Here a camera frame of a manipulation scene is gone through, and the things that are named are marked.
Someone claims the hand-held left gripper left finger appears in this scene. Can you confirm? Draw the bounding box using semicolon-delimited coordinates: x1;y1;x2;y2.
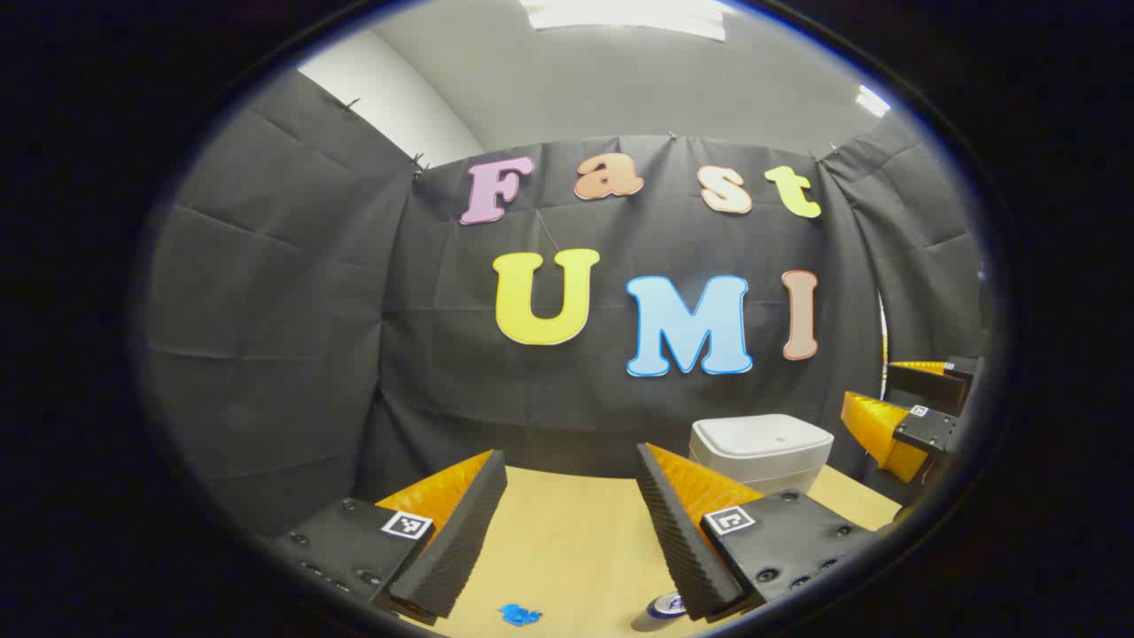
264;448;509;626

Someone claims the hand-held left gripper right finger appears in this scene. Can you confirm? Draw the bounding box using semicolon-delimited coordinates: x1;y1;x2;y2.
634;441;889;623

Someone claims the blue pop can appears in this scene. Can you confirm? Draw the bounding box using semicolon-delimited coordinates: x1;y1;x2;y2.
631;592;688;632

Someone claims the white desktop garbage bin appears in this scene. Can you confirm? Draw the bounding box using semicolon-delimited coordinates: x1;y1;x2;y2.
689;413;835;497

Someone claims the wooden desktop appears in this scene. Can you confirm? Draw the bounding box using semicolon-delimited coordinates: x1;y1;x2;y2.
403;465;903;638

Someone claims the black backdrop cloth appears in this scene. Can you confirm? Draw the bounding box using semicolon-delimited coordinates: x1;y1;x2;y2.
142;69;989;537

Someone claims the large ceiling light panel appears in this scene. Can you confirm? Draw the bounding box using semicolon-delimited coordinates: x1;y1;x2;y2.
518;0;727;42

